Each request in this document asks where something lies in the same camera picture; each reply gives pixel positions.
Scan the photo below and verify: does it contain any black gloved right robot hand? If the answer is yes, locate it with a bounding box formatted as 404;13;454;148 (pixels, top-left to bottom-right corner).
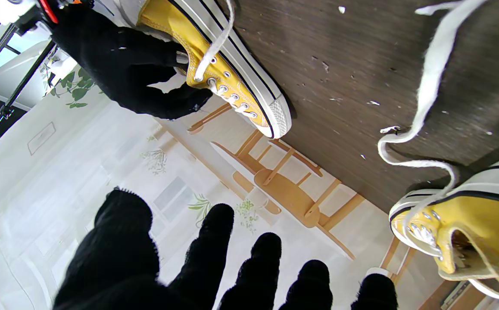
49;6;213;120

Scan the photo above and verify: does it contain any printed room scene backdrop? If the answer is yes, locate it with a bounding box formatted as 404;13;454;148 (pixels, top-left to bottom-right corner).
0;52;448;310

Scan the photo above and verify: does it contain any red cable on right arm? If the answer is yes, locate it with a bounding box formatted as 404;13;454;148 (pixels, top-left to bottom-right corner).
38;0;60;24

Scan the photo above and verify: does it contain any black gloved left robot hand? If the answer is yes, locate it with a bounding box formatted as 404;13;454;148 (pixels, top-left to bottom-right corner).
53;187;399;310

